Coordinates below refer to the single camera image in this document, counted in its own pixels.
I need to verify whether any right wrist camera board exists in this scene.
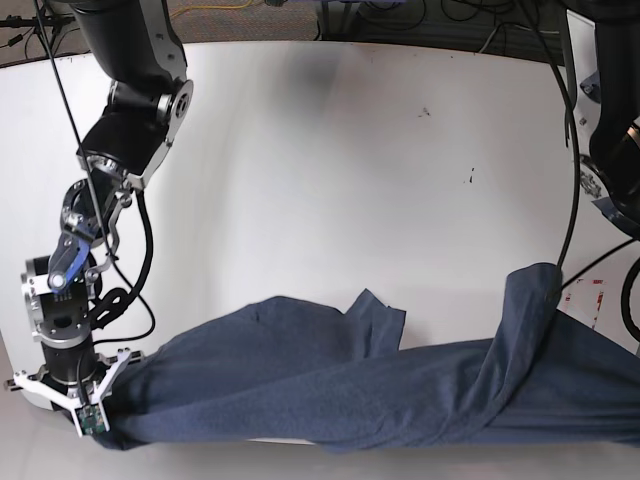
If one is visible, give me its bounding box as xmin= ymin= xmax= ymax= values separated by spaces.
xmin=72 ymin=403 xmax=110 ymax=437

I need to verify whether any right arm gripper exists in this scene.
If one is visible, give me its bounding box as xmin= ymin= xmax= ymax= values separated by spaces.
xmin=3 ymin=343 xmax=145 ymax=415

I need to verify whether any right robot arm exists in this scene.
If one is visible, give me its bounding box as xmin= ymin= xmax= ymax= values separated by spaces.
xmin=7 ymin=1 xmax=194 ymax=413

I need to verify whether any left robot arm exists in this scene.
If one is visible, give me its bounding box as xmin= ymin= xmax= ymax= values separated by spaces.
xmin=554 ymin=1 xmax=639 ymax=245

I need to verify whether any red tape rectangle marking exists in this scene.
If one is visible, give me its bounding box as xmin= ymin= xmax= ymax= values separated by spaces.
xmin=559 ymin=277 xmax=607 ymax=330

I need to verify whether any black tripod stand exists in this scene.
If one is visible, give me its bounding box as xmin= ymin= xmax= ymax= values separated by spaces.
xmin=1 ymin=1 xmax=75 ymax=50

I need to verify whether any dark blue printed T-shirt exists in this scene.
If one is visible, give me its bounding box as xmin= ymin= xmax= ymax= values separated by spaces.
xmin=97 ymin=263 xmax=639 ymax=452

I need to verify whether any yellow cable on floor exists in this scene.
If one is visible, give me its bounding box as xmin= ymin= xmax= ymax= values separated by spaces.
xmin=169 ymin=0 xmax=251 ymax=19

